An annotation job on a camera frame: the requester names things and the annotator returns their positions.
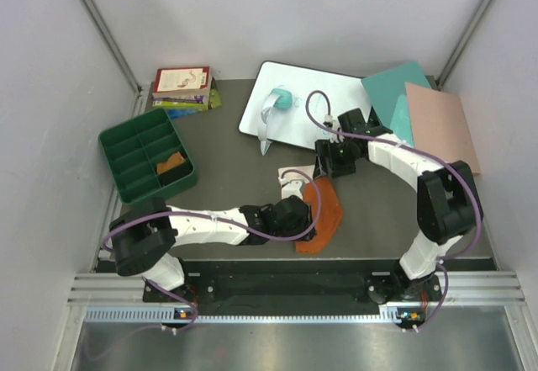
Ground white dry-erase board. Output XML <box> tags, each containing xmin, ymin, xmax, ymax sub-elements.
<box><xmin>239</xmin><ymin>61</ymin><xmax>372</xmax><ymax>150</ymax></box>

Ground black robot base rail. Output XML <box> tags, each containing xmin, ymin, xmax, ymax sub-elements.
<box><xmin>142</xmin><ymin>259</ymin><xmax>445</xmax><ymax>317</ymax></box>

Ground red cover book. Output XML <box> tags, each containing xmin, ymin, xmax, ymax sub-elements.
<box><xmin>152</xmin><ymin>66</ymin><xmax>212</xmax><ymax>98</ymax></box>

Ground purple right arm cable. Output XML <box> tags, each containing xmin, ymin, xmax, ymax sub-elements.
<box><xmin>305</xmin><ymin>90</ymin><xmax>483</xmax><ymax>334</ymax></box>

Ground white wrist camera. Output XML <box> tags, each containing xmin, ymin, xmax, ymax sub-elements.
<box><xmin>323</xmin><ymin>114</ymin><xmax>343</xmax><ymax>143</ymax></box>
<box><xmin>281</xmin><ymin>179</ymin><xmax>308</xmax><ymax>200</ymax></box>

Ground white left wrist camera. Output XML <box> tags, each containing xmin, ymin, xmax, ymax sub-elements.
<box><xmin>281</xmin><ymin>179</ymin><xmax>308</xmax><ymax>200</ymax></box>

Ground green divided plastic tray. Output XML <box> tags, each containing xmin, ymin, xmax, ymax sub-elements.
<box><xmin>98</xmin><ymin>109</ymin><xmax>198</xmax><ymax>206</ymax></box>

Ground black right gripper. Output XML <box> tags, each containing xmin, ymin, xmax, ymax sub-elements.
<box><xmin>314</xmin><ymin>139</ymin><xmax>361</xmax><ymax>180</ymax></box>

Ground dark teal folding board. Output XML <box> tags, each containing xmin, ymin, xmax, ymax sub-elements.
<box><xmin>361</xmin><ymin>61</ymin><xmax>430</xmax><ymax>127</ymax></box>

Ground pink folding board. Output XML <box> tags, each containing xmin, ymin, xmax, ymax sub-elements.
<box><xmin>405</xmin><ymin>82</ymin><xmax>481</xmax><ymax>175</ymax></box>

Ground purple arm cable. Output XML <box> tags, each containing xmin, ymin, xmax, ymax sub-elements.
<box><xmin>100</xmin><ymin>168</ymin><xmax>323</xmax><ymax>347</ymax></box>
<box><xmin>305</xmin><ymin>90</ymin><xmax>483</xmax><ymax>334</ymax></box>

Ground mustard brown underwear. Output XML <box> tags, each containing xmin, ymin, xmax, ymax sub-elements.
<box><xmin>156</xmin><ymin>151</ymin><xmax>187</xmax><ymax>175</ymax></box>

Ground orange underwear white waistband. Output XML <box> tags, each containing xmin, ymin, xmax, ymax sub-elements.
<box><xmin>277</xmin><ymin>165</ymin><xmax>344</xmax><ymax>256</ymax></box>

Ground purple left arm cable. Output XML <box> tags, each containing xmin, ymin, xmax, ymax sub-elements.
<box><xmin>100</xmin><ymin>168</ymin><xmax>323</xmax><ymax>347</ymax></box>

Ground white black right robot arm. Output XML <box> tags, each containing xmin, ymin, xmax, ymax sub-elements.
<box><xmin>314</xmin><ymin>109</ymin><xmax>483</xmax><ymax>300</ymax></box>

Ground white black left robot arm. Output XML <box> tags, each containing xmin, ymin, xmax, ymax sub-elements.
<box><xmin>103</xmin><ymin>195</ymin><xmax>320</xmax><ymax>301</ymax></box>

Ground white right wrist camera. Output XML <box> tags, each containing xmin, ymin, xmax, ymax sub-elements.
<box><xmin>323</xmin><ymin>114</ymin><xmax>343</xmax><ymax>143</ymax></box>

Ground blue cover book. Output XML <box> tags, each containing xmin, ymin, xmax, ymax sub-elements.
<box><xmin>166</xmin><ymin>109</ymin><xmax>203</xmax><ymax>119</ymax></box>

